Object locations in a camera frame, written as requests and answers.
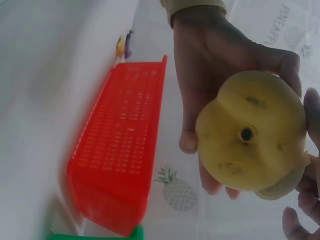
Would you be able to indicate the person's left hand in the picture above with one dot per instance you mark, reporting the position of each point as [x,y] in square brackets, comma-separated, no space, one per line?
[212,65]

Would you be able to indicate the person's right hand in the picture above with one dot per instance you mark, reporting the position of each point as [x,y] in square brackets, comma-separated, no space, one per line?
[312,220]

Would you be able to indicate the person's left thumb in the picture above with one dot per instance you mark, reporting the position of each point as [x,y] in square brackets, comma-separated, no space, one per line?
[291,65]

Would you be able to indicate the person's right fingers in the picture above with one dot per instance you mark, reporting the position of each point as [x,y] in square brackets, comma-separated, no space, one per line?
[307,222]

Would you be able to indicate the person's right thumb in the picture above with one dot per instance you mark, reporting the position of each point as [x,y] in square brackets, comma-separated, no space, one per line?
[313,115]

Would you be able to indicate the person's left fingers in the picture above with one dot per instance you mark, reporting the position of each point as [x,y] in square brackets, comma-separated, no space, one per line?
[188,141]

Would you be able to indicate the yellow toy apple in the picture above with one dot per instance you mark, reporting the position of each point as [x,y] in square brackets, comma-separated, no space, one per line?
[250,130]

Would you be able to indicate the person's left forearm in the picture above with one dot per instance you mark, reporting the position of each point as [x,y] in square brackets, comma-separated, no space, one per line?
[195,8]

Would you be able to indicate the red plastic basket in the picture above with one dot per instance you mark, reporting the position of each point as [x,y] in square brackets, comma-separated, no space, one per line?
[120,140]

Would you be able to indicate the small yellow and purple object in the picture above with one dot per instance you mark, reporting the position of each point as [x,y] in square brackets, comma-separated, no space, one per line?
[124,45]

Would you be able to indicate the green plastic basket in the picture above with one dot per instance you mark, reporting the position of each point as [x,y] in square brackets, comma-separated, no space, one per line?
[100,235]

